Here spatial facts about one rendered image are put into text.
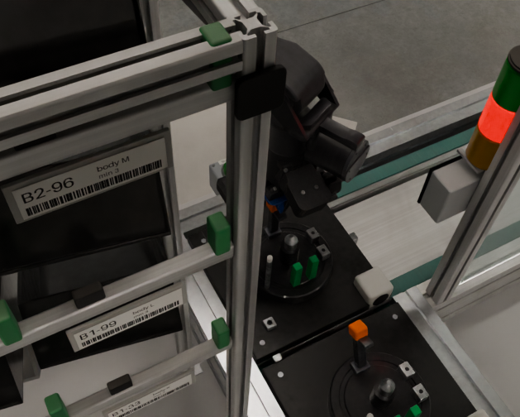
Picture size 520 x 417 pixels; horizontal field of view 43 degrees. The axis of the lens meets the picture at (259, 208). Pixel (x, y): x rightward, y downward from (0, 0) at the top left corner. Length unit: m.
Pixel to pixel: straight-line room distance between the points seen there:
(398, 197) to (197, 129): 0.43
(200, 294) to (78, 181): 0.71
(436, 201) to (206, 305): 0.39
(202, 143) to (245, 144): 0.97
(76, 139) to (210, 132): 1.05
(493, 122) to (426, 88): 2.04
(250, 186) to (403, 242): 0.77
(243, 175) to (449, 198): 0.48
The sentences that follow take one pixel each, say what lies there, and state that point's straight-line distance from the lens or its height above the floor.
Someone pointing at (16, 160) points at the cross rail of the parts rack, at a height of 1.63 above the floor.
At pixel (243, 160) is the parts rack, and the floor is 1.57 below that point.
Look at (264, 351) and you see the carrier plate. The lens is 0.99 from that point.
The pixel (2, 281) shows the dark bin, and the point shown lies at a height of 1.33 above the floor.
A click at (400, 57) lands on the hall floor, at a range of 2.94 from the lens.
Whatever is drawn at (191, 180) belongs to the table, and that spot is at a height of 0.86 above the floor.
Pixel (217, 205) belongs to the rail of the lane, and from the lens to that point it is 1.13.
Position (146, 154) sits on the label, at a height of 1.60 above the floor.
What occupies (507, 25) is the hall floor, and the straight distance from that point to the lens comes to 3.27.
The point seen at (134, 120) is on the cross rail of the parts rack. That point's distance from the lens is 0.34.
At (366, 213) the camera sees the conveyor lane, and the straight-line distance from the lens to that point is 1.20.
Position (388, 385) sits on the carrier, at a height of 1.05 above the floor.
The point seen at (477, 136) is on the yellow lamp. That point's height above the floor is 1.30.
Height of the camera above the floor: 1.87
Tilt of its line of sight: 54 degrees down
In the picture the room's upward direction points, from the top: 4 degrees clockwise
